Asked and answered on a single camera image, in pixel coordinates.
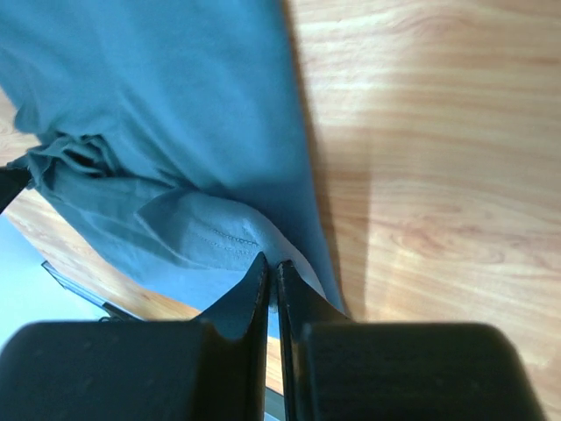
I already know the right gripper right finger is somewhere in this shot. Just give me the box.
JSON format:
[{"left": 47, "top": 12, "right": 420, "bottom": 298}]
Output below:
[{"left": 276, "top": 262, "right": 545, "bottom": 420}]

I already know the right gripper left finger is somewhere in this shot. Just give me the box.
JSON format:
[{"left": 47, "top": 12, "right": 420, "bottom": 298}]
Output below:
[{"left": 1, "top": 254, "right": 268, "bottom": 420}]

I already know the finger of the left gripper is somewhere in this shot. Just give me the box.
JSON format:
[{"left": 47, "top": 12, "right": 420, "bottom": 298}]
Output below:
[{"left": 0, "top": 167, "right": 32, "bottom": 213}]

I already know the grey blue t shirt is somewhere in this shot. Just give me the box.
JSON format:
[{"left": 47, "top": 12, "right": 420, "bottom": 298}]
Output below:
[{"left": 1, "top": 1, "right": 344, "bottom": 310}]

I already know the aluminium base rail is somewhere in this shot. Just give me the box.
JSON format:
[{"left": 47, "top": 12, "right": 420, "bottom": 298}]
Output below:
[{"left": 41, "top": 260, "right": 142, "bottom": 322}]

